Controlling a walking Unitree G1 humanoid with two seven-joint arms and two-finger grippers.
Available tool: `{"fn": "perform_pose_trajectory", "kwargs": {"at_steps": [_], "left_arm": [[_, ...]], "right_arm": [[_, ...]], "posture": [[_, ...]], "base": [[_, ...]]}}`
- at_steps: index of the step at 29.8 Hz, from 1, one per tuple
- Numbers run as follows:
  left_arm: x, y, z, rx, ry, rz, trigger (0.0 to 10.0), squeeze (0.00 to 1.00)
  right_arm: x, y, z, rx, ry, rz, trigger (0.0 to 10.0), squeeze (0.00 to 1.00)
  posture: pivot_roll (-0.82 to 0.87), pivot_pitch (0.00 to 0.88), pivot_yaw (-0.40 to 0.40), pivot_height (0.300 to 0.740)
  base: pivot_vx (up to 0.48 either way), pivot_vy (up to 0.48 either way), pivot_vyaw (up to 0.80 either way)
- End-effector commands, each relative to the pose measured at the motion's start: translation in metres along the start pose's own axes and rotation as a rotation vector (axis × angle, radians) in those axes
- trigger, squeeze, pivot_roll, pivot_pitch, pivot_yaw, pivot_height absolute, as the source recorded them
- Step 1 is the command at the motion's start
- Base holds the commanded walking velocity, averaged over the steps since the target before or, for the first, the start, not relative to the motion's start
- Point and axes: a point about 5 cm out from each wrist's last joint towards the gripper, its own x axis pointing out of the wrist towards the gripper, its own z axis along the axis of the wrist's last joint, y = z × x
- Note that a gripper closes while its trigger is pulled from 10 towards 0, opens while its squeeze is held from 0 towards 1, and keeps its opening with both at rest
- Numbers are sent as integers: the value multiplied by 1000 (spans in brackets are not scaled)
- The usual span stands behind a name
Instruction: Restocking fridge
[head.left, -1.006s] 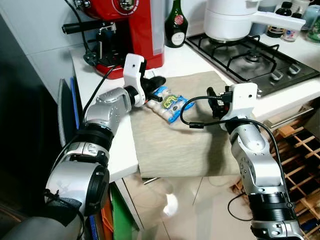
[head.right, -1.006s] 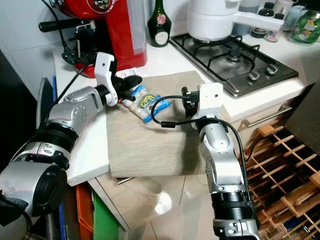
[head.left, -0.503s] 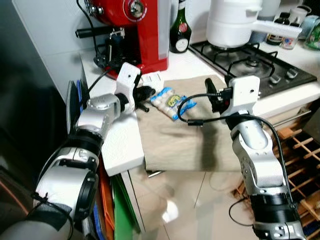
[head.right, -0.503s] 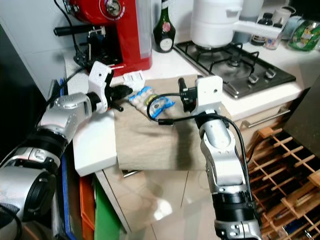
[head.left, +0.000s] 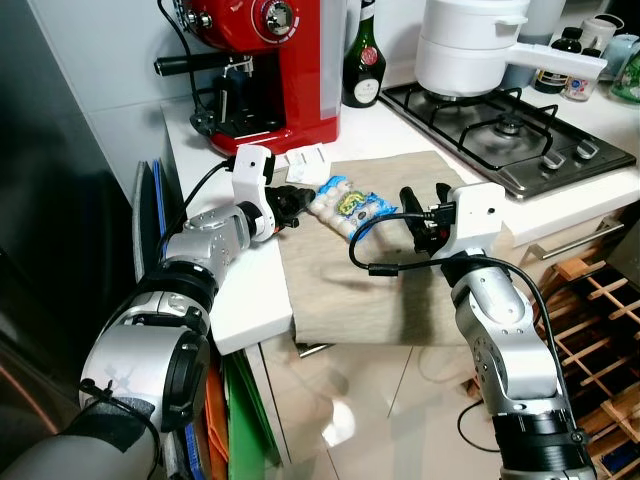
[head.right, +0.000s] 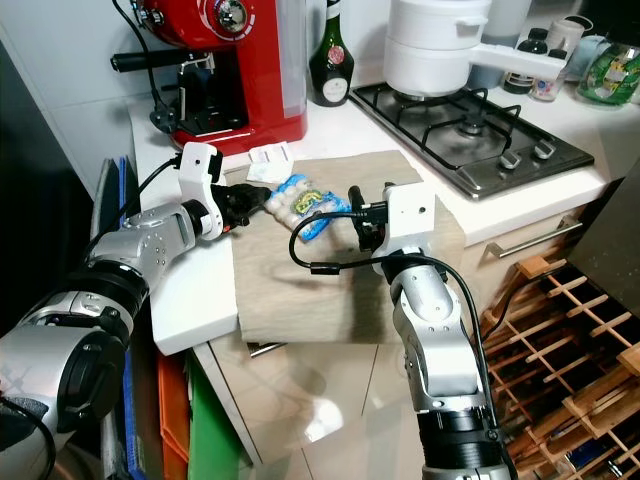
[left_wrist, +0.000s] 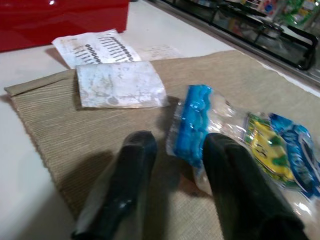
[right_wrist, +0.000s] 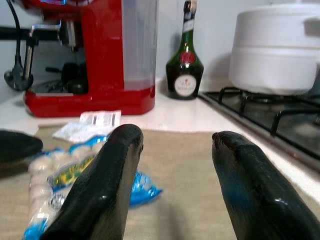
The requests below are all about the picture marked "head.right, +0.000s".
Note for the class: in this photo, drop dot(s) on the green flat board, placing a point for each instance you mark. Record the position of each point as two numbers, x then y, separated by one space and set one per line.
210 430

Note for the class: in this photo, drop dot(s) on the steel gas hob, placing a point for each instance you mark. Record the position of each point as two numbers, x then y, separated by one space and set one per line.
470 140

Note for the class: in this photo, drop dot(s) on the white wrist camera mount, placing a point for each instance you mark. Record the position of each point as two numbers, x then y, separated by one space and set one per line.
200 168
412 213

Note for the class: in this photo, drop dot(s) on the small dark bottle black cap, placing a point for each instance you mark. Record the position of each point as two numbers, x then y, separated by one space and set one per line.
538 42

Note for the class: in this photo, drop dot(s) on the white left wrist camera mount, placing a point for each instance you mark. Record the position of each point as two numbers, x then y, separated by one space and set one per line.
200 168

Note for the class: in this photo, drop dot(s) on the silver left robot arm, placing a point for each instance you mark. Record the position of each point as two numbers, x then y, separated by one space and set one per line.
150 245

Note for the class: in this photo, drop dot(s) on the beige linen cloth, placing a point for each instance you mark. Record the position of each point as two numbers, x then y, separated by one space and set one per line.
310 290

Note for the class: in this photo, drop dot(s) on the white paper sachet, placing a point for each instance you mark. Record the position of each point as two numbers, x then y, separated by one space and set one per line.
268 170
283 152

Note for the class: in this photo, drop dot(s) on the grey plastic jug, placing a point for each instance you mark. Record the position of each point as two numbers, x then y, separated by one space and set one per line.
510 18

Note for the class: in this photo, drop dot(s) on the blue flat board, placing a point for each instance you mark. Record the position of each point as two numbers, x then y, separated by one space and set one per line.
127 195

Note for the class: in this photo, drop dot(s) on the plain white mug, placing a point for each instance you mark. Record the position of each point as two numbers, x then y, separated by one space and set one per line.
570 35

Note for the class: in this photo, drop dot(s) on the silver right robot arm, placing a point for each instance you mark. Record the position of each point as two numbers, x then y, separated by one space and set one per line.
435 340

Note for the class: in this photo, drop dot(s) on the red espresso machine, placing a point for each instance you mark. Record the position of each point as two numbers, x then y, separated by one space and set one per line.
260 90

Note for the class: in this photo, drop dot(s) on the orange flat board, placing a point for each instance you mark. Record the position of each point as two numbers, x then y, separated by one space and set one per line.
172 410

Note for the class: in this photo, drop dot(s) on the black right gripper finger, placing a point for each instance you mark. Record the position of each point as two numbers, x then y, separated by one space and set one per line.
390 189
358 212

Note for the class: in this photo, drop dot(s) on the green glass bottle white label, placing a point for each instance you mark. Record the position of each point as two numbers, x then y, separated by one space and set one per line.
330 60

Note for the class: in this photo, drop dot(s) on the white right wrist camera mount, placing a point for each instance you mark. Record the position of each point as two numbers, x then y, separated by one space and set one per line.
412 213

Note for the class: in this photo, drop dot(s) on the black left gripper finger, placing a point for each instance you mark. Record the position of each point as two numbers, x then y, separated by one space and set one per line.
257 195
252 220

